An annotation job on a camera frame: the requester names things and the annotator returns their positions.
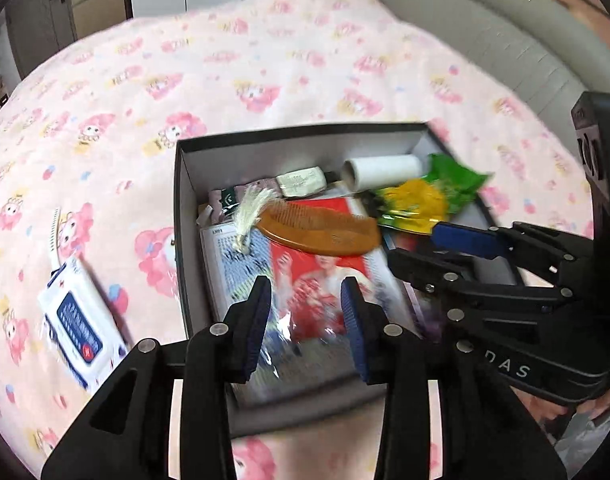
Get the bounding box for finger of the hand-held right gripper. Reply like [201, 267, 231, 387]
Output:
[387, 249, 571, 321]
[432, 222, 593, 271]

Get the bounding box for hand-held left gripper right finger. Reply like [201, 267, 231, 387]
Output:
[340, 277, 568, 480]

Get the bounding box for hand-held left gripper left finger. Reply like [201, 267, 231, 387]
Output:
[41, 276, 272, 480]

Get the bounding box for clear packet with red picture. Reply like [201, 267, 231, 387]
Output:
[262, 199, 408, 398]

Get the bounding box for brown wooden comb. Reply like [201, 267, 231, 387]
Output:
[229, 185, 382, 257]

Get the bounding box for dark grey cardboard box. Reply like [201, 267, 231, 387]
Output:
[175, 121, 523, 438]

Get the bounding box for green snack packet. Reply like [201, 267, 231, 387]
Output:
[424, 154, 492, 222]

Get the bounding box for yellow snack packet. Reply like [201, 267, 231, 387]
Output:
[376, 179, 448, 235]

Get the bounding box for cartoon diamond painting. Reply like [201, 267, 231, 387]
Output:
[200, 225, 273, 311]

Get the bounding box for white roll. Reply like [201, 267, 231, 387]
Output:
[342, 154, 424, 192]

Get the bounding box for dark patterned small packet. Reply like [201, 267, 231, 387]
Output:
[209, 185, 247, 222]

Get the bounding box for cream tube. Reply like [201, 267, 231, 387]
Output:
[276, 166, 327, 197]

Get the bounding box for white blue wet wipes packet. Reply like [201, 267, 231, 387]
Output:
[37, 255, 129, 392]

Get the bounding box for pink cartoon printed blanket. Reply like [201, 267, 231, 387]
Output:
[0, 0, 598, 480]

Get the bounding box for grey door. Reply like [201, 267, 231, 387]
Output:
[6, 0, 78, 73]

